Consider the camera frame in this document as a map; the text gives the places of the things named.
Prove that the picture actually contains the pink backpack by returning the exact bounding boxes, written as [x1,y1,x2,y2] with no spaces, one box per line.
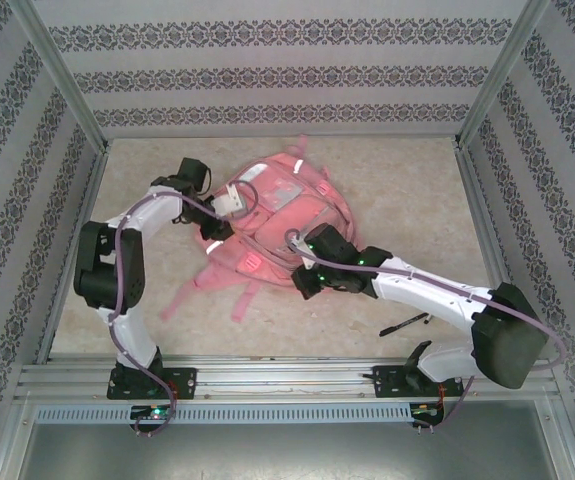
[159,133,366,324]

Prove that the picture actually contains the long black marker pen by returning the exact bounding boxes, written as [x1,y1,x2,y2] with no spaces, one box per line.
[378,313,431,337]

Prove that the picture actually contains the grey metal front panel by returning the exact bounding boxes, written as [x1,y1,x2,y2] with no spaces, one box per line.
[0,399,575,480]

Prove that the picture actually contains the right controller board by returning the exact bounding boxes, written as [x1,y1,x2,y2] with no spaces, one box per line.
[410,402,447,426]

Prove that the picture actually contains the controller board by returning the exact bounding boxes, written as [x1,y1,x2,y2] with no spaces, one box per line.
[410,402,447,426]
[129,404,177,422]

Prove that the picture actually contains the left controller board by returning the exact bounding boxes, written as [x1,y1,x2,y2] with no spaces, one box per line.
[129,404,177,422]

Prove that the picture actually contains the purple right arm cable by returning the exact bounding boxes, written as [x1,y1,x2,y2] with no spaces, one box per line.
[284,227,567,434]

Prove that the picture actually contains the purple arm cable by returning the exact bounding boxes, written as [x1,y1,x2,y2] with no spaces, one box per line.
[284,227,567,434]
[109,180,261,436]

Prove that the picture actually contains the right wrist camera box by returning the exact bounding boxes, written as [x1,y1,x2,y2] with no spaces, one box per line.
[286,234,318,272]

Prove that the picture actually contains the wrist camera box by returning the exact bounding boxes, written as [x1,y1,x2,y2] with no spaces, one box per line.
[211,182,246,217]
[286,234,318,272]

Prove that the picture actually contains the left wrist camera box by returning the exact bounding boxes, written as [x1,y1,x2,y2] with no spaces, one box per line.
[211,182,246,217]

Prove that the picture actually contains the aluminium mounting rail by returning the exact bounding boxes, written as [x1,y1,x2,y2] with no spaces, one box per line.
[14,353,562,402]

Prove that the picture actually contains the left aluminium side rail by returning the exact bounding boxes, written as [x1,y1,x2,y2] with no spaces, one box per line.
[34,144,111,364]

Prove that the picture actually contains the aluminium side rail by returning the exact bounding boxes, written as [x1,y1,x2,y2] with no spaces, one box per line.
[34,144,111,364]
[454,139,536,361]

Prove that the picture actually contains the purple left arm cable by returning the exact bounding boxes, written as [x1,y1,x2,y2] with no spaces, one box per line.
[109,180,261,436]

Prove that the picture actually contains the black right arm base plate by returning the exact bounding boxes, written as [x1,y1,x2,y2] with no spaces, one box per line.
[372,363,466,400]

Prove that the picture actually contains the grey slotted cable duct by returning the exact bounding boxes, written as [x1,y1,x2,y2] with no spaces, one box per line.
[34,402,414,426]

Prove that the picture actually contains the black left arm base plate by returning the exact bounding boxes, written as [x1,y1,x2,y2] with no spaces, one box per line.
[106,367,198,400]

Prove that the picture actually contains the right aluminium side rail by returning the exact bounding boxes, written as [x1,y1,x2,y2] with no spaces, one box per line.
[454,139,536,361]

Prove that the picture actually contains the left aluminium frame post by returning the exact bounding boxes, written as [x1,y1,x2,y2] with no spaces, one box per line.
[9,0,111,151]

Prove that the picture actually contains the aluminium frame post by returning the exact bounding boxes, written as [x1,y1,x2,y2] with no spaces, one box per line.
[9,0,111,151]
[454,0,553,149]

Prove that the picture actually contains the right aluminium frame post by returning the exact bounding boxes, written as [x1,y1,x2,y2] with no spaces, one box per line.
[454,0,553,149]

